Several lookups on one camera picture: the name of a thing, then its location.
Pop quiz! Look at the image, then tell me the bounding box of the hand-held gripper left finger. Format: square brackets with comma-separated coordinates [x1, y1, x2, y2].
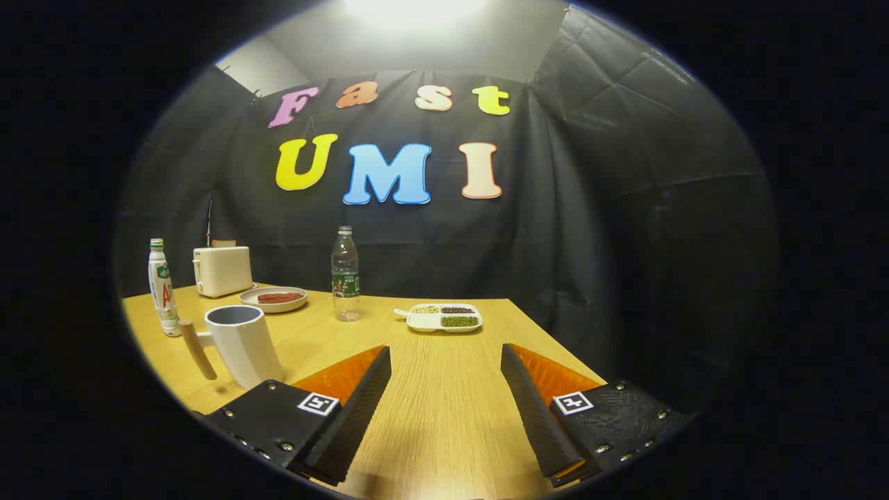
[191, 345, 392, 487]

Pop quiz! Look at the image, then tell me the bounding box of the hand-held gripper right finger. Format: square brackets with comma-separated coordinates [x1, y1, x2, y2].
[501, 343, 695, 488]

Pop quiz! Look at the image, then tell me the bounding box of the white cup with wooden handle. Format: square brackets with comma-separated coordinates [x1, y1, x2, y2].
[178, 304, 285, 391]

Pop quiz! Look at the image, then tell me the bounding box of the white juice bottle green collar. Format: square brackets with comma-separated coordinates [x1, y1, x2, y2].
[148, 238, 183, 338]

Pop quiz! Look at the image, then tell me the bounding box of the clear plastic water bottle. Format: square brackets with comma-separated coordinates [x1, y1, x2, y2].
[331, 226, 362, 322]

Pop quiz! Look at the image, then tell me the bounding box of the wooden table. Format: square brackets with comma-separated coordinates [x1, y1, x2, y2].
[122, 281, 612, 500]

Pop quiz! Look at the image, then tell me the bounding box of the white divided dish with beans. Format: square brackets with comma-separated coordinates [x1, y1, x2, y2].
[394, 303, 483, 334]

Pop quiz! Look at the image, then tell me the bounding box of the white round plate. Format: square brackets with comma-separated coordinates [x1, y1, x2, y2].
[239, 286, 308, 314]

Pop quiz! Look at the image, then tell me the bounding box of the cream toaster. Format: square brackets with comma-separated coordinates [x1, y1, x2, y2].
[192, 245, 255, 299]

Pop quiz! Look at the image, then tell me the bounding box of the black backdrop cloth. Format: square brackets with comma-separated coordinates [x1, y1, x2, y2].
[115, 7, 779, 410]

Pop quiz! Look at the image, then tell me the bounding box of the ceiling light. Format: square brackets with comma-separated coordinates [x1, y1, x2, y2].
[344, 0, 490, 25]

